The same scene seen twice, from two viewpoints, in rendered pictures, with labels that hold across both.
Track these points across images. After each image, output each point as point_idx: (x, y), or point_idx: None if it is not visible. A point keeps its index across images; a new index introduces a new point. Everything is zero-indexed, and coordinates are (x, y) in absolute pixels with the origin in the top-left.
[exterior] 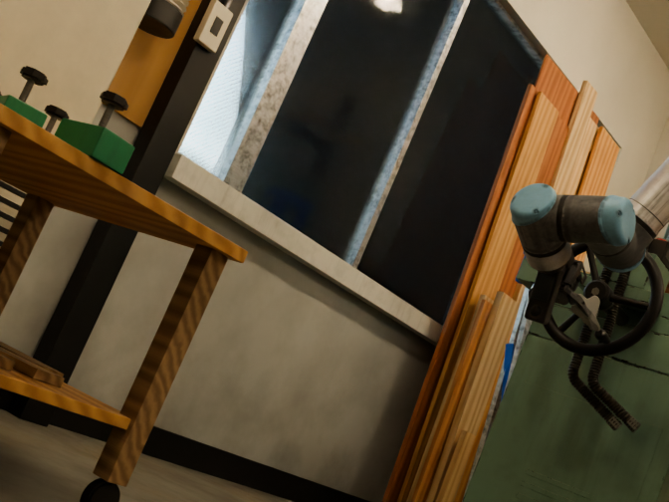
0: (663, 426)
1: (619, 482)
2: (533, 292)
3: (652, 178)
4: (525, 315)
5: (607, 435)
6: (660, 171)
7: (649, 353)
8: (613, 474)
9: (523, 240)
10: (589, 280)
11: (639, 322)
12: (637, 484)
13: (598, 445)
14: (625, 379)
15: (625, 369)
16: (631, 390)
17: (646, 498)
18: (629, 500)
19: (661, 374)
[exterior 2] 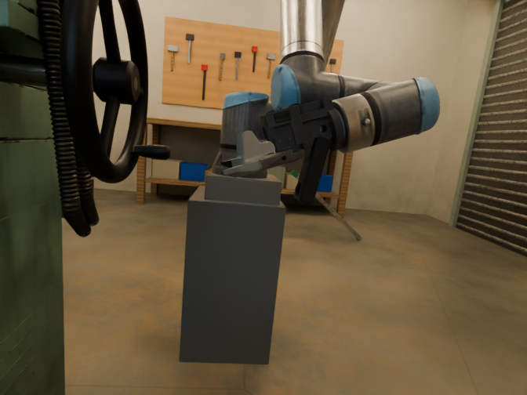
0: (52, 197)
1: (42, 279)
2: (321, 174)
3: (321, 27)
4: (313, 202)
5: (20, 246)
6: (321, 19)
7: (22, 116)
8: (36, 278)
9: (393, 139)
10: (24, 17)
11: (142, 114)
12: (52, 266)
13: (16, 265)
14: (12, 165)
15: (8, 150)
16: (21, 176)
17: (58, 270)
18: (52, 285)
19: (37, 139)
